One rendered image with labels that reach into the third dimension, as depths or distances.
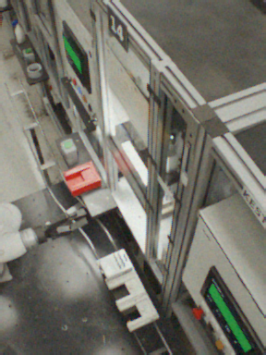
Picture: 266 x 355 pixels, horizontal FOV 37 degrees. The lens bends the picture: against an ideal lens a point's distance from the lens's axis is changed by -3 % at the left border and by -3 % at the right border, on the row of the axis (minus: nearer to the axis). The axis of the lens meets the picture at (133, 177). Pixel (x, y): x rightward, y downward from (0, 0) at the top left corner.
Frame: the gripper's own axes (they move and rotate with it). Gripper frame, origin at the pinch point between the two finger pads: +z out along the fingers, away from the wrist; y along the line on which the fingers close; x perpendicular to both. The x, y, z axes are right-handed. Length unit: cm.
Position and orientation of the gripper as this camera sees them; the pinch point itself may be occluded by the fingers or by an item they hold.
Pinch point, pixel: (79, 218)
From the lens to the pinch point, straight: 175.1
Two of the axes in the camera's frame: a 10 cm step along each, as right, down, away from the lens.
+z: 9.0, -3.7, 2.4
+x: -4.4, -7.4, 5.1
